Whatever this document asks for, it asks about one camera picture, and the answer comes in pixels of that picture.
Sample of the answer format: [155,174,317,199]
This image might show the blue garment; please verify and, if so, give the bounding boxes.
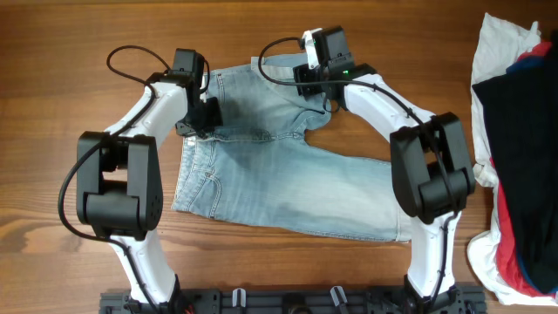
[506,55,544,74]

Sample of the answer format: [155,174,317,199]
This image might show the white cloth garment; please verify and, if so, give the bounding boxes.
[467,14,557,307]

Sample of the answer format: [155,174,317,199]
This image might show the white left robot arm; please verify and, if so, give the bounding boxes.
[69,70,221,313]

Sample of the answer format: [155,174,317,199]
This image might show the black garment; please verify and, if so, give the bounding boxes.
[473,34,557,295]

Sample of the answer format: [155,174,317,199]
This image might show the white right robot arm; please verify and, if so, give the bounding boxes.
[294,64,474,304]

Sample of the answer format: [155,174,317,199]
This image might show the light blue denim shorts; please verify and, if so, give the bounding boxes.
[172,54,411,242]

